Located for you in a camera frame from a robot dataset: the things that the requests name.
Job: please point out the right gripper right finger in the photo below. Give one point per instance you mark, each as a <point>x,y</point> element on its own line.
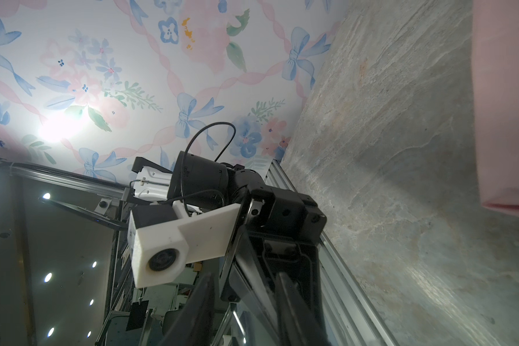
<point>296,323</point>

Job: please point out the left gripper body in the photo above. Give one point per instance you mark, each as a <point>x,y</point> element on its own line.
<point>289,215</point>

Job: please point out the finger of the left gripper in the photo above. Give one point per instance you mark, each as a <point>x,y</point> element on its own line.
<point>249,275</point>

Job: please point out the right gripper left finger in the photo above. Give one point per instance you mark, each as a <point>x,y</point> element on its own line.
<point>194,326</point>

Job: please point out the purple wrapping paper sheet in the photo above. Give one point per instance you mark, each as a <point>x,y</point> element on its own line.
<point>495,77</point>

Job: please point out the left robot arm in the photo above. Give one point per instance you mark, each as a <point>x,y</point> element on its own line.
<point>201,185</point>

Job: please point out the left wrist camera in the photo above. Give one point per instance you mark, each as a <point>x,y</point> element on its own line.
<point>164,239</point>

